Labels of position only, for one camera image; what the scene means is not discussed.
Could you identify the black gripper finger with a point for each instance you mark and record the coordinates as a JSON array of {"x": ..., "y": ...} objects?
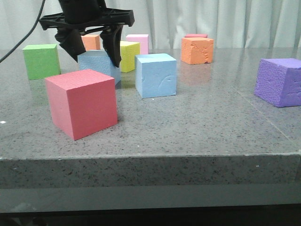
[
  {"x": 111, "y": 43},
  {"x": 70, "y": 40}
]

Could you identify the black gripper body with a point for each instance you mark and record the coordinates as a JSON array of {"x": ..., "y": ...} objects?
[{"x": 87, "y": 16}]

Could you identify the textured light blue foam cube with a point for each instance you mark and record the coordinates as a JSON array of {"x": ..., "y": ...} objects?
[{"x": 98, "y": 60}]

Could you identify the smooth light blue foam cube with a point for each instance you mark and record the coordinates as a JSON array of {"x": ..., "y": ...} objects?
[{"x": 155, "y": 75}]

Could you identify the smooth orange foam cube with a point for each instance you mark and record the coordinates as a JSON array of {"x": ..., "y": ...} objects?
[{"x": 91, "y": 42}]

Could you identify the yellow foam cube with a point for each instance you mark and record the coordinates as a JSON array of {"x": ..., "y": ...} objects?
[{"x": 128, "y": 50}]

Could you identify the pink foam cube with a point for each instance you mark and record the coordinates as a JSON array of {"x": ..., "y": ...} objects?
[{"x": 143, "y": 39}]

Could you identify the green foam cube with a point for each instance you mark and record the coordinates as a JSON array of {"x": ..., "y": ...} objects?
[{"x": 41, "y": 61}]

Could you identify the large red foam cube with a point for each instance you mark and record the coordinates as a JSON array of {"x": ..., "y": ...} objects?
[{"x": 82, "y": 102}]

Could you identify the dented orange foam cube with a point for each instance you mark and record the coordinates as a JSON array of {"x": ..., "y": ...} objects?
[{"x": 197, "y": 50}]

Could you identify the far red foam cube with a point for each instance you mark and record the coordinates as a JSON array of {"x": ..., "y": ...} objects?
[{"x": 196, "y": 35}]

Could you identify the grey curtain backdrop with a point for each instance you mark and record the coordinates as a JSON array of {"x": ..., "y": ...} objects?
[{"x": 231, "y": 23}]

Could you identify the textured purple foam cube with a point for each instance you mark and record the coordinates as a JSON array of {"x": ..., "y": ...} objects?
[{"x": 279, "y": 81}]

